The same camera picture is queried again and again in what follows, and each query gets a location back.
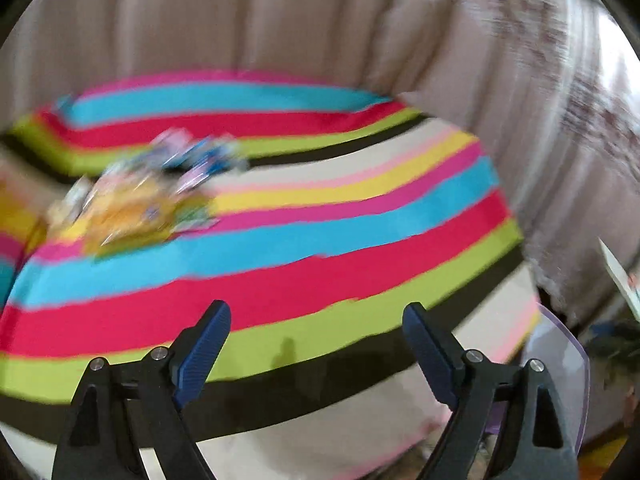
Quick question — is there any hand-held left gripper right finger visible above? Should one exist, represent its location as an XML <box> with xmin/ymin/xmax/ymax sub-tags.
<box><xmin>402</xmin><ymin>302</ymin><xmax>581</xmax><ymax>480</ymax></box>

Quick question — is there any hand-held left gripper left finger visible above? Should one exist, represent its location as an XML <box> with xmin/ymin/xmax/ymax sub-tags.
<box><xmin>51</xmin><ymin>300</ymin><xmax>232</xmax><ymax>480</ymax></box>

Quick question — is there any clear plastic container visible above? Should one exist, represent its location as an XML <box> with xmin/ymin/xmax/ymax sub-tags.
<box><xmin>520</xmin><ymin>305</ymin><xmax>591</xmax><ymax>456</ymax></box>

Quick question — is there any green snack packet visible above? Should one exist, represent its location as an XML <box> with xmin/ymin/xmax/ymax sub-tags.
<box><xmin>170</xmin><ymin>200</ymin><xmax>221</xmax><ymax>235</ymax></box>

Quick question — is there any yellow snack packet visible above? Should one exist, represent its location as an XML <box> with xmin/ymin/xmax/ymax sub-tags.
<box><xmin>82</xmin><ymin>165</ymin><xmax>211</xmax><ymax>258</ymax></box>

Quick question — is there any blue snack packet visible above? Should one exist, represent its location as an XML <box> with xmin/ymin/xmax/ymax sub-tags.
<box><xmin>200</xmin><ymin>135</ymin><xmax>248</xmax><ymax>173</ymax></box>
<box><xmin>172</xmin><ymin>144</ymin><xmax>211</xmax><ymax>173</ymax></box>

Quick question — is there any silver snack packet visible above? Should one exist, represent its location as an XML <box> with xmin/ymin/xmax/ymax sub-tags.
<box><xmin>47</xmin><ymin>177</ymin><xmax>96</xmax><ymax>231</ymax></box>

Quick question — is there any pink snack packet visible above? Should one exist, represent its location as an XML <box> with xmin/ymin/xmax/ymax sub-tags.
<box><xmin>152</xmin><ymin>129</ymin><xmax>193</xmax><ymax>158</ymax></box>

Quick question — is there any striped multicolour blanket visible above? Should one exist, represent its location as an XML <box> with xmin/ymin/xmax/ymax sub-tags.
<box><xmin>0</xmin><ymin>70</ymin><xmax>543</xmax><ymax>480</ymax></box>

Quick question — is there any dark cloth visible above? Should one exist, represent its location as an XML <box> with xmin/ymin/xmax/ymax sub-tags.
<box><xmin>582</xmin><ymin>320</ymin><xmax>640</xmax><ymax>391</ymax></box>

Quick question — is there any white paper sheet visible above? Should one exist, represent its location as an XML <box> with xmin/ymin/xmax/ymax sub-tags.
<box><xmin>598</xmin><ymin>237</ymin><xmax>640</xmax><ymax>321</ymax></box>

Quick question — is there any beige curtain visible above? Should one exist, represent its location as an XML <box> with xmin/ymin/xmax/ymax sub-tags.
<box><xmin>0</xmin><ymin>0</ymin><xmax>640</xmax><ymax>331</ymax></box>

